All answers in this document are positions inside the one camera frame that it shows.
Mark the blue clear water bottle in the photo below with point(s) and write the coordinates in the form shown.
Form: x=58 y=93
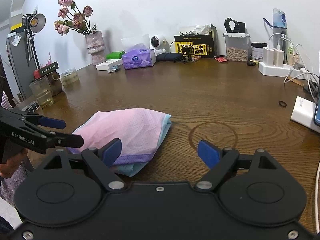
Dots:
x=278 y=25

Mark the pink textured flower vase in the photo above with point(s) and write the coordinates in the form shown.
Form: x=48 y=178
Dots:
x=96 y=47

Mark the white power strip with chargers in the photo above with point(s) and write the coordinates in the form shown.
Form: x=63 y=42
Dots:
x=272 y=64

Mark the black yellow cardboard box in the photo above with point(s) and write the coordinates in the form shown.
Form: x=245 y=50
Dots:
x=199 y=40

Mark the clear plastic food container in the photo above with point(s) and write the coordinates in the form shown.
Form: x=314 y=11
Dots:
x=237 y=46

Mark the green box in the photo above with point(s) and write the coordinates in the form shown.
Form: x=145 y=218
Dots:
x=115 y=55

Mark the smartphone with lit screen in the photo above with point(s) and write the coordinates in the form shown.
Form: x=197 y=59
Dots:
x=316 y=118

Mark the dried pink rose bouquet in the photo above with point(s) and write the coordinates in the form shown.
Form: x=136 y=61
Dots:
x=72 y=18

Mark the purple tissue pack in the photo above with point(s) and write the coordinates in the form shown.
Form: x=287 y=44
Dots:
x=137 y=52

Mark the pink blue purple vest garment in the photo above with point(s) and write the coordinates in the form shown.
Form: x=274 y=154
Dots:
x=140 y=130

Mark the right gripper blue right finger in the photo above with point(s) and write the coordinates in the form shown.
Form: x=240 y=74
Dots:
x=222 y=165

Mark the black mount on container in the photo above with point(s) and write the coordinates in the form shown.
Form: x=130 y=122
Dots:
x=233 y=26

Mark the white security camera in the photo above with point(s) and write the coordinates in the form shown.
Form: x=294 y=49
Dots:
x=159 y=43

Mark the person left hand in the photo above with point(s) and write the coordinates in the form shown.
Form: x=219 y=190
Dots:
x=12 y=164

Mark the glass cup with yellow liquid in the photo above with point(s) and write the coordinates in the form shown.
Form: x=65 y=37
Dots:
x=41 y=90

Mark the red black small box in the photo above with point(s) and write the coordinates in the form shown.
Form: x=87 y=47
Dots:
x=43 y=71

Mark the red snack packet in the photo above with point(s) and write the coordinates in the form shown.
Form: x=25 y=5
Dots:
x=221 y=59

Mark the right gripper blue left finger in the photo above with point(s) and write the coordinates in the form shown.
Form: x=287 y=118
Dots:
x=99 y=162

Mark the small blue wrapped packet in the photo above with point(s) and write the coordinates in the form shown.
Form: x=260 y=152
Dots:
x=113 y=69

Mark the studio lamp on stand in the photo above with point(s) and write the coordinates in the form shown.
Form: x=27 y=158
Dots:
x=32 y=24

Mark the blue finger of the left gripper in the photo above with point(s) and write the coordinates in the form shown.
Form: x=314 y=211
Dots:
x=52 y=123
x=69 y=140

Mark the white flat box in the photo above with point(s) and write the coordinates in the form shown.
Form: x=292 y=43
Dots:
x=108 y=64

